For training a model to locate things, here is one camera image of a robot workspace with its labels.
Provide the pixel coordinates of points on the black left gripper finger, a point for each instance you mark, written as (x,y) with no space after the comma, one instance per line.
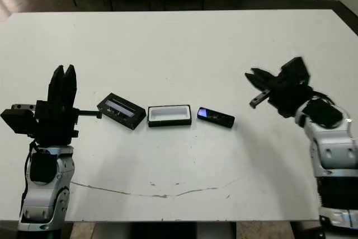
(56,88)
(70,88)

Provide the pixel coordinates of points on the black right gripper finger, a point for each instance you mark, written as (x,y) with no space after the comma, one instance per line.
(258,82)
(264,74)

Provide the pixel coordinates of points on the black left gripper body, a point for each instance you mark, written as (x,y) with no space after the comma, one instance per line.
(56,124)

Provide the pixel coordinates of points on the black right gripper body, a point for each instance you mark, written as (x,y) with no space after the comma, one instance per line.
(288,96)

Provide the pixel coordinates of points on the black phone-like camera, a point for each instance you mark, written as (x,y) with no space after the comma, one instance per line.
(216,117)

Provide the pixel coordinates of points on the black box lid purple stripe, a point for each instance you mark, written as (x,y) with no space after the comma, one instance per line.
(121,111)

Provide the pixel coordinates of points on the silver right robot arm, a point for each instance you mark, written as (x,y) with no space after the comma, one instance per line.
(332,144)

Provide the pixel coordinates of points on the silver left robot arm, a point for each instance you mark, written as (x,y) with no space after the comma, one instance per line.
(44,183)

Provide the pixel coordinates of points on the black box base white inside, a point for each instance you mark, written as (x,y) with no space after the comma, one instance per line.
(169,114)

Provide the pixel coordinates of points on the dark robot lower body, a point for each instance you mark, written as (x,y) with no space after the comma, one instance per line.
(162,230)

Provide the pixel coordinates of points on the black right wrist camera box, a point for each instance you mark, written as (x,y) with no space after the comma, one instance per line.
(295,69)

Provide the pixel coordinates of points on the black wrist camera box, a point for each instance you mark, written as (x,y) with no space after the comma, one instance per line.
(18,121)
(295,69)

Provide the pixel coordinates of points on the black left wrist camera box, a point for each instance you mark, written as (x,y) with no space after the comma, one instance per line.
(18,121)

